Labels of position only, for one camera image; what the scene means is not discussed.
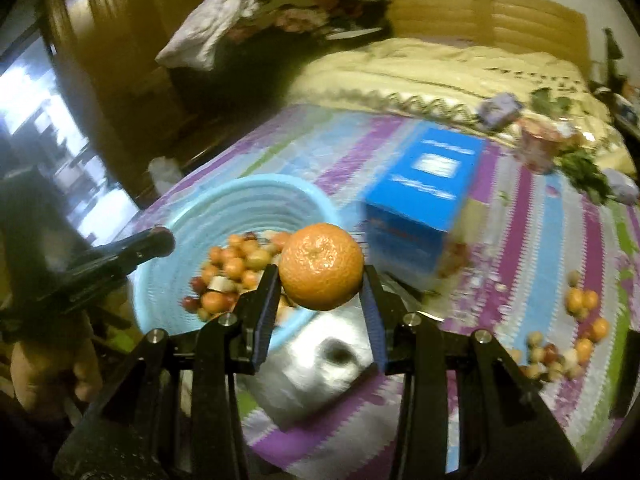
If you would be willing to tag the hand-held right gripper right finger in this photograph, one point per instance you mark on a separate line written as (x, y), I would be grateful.
(374, 320)

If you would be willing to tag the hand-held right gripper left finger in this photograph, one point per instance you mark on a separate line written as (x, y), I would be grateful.
(265, 310)

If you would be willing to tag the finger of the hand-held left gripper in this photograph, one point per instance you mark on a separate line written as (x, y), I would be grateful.
(125, 255)

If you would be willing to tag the orange mandarin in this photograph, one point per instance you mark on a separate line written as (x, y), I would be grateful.
(320, 265)

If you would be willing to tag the light blue plastic basin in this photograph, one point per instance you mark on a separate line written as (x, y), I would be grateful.
(240, 205)

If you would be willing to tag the person's left hand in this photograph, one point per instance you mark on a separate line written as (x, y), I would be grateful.
(45, 370)

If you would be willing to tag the pile of small jujubes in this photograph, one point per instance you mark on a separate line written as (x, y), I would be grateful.
(235, 260)

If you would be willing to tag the shiny steel plate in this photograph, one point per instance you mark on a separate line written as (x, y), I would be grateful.
(310, 360)

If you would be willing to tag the white plastic bag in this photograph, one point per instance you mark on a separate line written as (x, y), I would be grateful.
(165, 175)

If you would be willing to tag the reflective glass panel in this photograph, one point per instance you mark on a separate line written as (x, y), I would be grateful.
(30, 110)

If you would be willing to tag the blue cardboard box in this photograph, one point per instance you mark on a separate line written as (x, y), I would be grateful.
(425, 195)

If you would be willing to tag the striped purple blanket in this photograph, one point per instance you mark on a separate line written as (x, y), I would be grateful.
(525, 260)

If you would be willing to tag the brown wooden wardrobe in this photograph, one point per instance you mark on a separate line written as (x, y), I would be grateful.
(110, 60)

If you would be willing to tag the scattered jujubes and kumquats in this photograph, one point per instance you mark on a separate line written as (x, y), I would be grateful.
(575, 300)

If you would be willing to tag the pink printed cup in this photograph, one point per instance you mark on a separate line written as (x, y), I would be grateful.
(540, 145)

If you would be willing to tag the purple packet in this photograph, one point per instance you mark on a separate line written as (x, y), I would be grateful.
(500, 110)
(620, 182)

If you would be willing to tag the pile of clothes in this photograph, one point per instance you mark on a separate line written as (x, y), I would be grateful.
(215, 25)

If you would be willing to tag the cream quilt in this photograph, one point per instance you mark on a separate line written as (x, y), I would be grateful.
(425, 75)

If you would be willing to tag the green leafy sprig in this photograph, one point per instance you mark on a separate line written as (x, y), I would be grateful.
(580, 170)

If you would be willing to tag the wooden headboard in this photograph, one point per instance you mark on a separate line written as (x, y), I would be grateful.
(525, 15)

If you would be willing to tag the cluttered bedside belongings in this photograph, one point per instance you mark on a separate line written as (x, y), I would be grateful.
(612, 50)

